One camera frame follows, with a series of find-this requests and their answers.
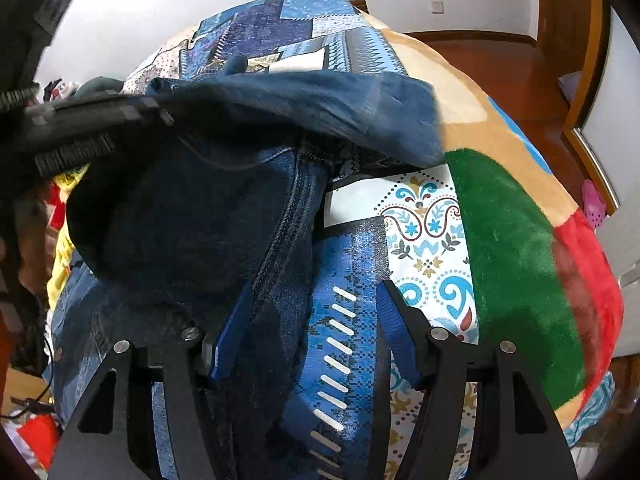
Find yellow printed blanket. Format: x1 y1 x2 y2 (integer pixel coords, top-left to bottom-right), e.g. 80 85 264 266
47 165 92 311

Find dark grey soft bag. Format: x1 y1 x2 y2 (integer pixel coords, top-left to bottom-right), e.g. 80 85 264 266
75 76 126 99

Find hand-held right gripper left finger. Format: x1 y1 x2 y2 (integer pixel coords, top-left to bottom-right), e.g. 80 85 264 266
47 282 256 480

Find blue denim jeans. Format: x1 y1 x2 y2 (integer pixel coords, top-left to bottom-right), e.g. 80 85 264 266
65 57 446 480

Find pink slipper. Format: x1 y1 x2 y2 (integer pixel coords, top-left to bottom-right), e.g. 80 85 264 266
581 180 609 231

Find tan green red plush blanket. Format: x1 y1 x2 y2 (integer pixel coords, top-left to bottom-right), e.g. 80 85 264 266
350 12 626 446

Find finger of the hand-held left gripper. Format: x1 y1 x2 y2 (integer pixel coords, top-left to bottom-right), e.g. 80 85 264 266
34 133 117 179
22 91 176 143

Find blue patchwork bed sheet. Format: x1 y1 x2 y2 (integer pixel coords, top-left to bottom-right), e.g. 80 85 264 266
45 0 481 480

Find red box with white lid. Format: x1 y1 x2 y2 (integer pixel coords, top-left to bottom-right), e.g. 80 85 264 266
19 412 62 467

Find wooden wardrobe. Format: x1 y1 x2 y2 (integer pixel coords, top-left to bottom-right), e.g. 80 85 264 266
536 0 640 281

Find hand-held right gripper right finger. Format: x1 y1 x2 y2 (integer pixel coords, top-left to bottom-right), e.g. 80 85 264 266
377 280 581 480

